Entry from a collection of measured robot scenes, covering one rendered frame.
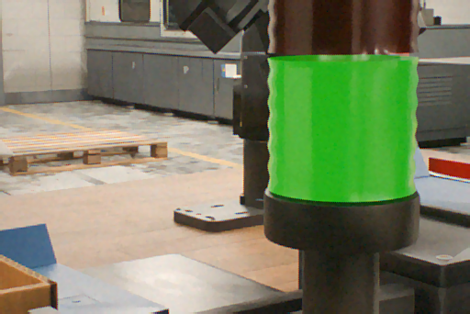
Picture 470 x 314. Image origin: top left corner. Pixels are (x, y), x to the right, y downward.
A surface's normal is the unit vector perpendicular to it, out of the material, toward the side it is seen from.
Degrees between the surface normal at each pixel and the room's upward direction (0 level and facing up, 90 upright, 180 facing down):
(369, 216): 90
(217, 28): 121
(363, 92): 104
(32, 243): 60
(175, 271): 0
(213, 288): 0
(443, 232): 0
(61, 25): 90
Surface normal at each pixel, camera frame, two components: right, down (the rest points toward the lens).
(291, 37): -0.75, 0.33
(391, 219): 0.51, 0.12
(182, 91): -0.84, 0.08
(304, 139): -0.56, 0.37
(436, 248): 0.00, -0.99
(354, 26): 0.03, -0.10
